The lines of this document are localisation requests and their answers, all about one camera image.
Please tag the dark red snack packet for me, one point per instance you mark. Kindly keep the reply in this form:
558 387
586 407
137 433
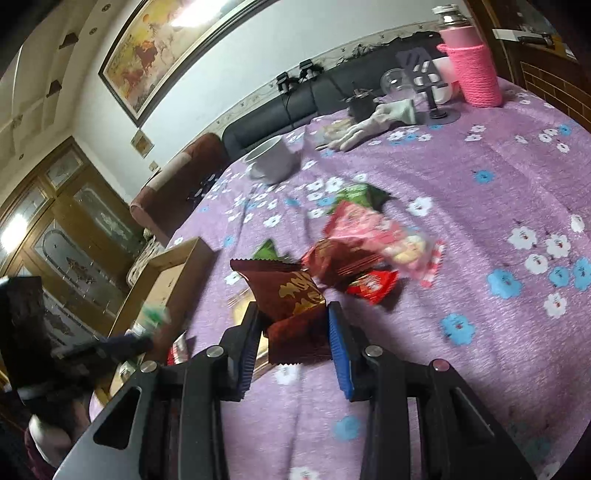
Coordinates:
332 265

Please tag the bright red snack packet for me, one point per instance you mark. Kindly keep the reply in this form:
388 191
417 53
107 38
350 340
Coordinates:
371 286

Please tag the small green snack packet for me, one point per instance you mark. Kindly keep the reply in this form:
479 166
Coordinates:
154 317

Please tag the white mug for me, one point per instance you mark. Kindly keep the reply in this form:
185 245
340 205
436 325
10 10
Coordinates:
273 159

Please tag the framed painting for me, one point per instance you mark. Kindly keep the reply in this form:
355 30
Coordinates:
152 50

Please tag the purple floral tablecloth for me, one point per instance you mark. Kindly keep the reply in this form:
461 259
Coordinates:
461 258

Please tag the cardboard box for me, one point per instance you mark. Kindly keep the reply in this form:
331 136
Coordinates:
161 277

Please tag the clear wrapped snack packet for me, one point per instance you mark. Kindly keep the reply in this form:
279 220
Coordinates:
334 131

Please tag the black sofa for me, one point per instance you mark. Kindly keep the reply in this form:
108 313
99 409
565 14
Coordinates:
295 106

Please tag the black device on sofa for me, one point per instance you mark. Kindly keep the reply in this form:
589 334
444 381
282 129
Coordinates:
300 76

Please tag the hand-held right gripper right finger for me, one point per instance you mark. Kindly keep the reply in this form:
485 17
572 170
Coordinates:
340 353

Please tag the small black box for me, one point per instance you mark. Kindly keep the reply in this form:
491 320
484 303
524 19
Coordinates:
364 104

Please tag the white glove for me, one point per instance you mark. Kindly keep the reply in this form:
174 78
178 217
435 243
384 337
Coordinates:
374 121

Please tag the wooden glass-door cabinet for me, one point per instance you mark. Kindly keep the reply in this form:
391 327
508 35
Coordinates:
60 221

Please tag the white round container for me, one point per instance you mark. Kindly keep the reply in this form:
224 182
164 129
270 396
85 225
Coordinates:
447 76

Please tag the black phone stand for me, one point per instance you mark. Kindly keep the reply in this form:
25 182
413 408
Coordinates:
427 78

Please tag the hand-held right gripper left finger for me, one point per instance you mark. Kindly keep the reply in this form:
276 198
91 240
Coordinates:
248 351

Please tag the red packet in box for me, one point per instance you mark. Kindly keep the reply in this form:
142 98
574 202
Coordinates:
181 350

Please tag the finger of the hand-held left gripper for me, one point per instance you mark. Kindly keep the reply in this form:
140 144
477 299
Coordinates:
127 347

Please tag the brown gold-print snack packet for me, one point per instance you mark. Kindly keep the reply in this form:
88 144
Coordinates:
291 300

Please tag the brown armchair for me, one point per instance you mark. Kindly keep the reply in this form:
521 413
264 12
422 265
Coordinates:
175 194

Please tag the pink red snack packet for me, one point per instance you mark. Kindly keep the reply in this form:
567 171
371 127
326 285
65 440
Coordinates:
383 240

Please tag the wooden door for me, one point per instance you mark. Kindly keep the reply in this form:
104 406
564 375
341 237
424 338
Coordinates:
549 69

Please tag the green triangular snack packet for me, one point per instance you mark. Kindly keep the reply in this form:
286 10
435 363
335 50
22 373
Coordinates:
268 251

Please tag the pink bottle with knitted sleeve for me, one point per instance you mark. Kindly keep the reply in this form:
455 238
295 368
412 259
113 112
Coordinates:
475 69

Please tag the clear plastic cup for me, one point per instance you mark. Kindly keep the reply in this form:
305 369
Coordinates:
397 85

